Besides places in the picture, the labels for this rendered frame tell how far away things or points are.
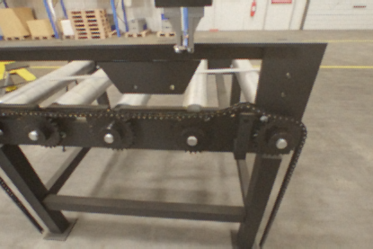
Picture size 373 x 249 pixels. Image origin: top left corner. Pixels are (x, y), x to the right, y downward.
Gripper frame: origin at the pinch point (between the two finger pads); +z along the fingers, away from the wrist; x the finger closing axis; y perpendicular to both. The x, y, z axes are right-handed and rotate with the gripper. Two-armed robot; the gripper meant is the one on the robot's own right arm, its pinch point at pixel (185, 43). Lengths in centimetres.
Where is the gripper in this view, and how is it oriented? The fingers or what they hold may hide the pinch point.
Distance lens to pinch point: 53.8
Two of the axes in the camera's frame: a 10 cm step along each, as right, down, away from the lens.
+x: 10.0, 0.2, -0.9
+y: -0.8, 5.5, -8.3
